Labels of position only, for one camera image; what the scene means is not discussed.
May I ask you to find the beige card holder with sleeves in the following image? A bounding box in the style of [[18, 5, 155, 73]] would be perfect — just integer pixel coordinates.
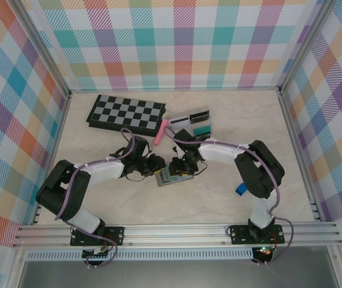
[[155, 167, 195, 188]]

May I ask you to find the teal card with black stripe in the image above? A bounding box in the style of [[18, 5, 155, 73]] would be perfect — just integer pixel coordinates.
[[193, 122, 213, 137]]

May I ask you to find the glossy black card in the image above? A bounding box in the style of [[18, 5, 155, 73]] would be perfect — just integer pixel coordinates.
[[190, 110, 211, 124]]

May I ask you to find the white card with black stripe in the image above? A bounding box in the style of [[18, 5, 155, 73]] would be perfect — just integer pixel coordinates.
[[170, 115, 190, 130]]

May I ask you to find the pink marker pen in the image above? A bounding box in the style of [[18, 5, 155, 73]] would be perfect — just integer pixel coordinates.
[[154, 110, 173, 147]]

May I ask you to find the clear plastic organizer box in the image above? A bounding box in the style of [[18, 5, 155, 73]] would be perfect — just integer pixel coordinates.
[[169, 104, 214, 138]]

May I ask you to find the black and grey chessboard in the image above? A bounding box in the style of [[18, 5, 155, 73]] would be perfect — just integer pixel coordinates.
[[84, 94, 166, 138]]

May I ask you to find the small circuit board with lights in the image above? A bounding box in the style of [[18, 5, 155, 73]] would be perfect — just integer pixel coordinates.
[[254, 245, 275, 258]]

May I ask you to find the aluminium mounting rail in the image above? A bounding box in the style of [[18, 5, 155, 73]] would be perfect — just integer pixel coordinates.
[[11, 223, 342, 248]]

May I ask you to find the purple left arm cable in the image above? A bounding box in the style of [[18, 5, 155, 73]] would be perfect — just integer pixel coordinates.
[[53, 127, 136, 269]]

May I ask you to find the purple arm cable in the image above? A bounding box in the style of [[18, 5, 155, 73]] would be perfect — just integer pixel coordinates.
[[53, 127, 136, 269], [163, 125, 295, 266]]

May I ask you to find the white slotted cable duct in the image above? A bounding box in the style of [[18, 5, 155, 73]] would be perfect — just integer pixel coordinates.
[[23, 250, 255, 262]]

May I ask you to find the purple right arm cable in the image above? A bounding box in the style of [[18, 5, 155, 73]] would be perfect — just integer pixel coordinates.
[[163, 125, 295, 266]]

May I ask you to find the aluminium frame post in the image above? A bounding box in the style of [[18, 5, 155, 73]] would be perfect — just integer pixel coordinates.
[[278, 0, 339, 94], [12, 0, 72, 101]]

